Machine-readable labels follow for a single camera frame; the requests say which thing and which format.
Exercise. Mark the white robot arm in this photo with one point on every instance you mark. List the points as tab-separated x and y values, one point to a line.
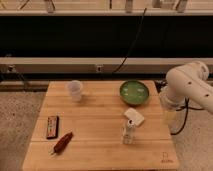
187	82

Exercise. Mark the small clear plastic bottle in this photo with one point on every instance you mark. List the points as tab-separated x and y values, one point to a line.
128	132

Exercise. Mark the green bowl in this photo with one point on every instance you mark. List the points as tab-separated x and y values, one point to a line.
134	92

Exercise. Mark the translucent plastic cup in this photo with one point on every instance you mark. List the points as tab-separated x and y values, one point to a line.
74	88

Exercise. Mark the white rectangular sponge block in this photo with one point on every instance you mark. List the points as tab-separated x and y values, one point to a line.
135	116

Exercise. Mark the wooden cutting board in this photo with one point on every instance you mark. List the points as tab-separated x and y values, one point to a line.
96	124

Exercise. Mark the dark rectangular candy bar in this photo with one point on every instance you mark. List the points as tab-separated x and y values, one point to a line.
52	127

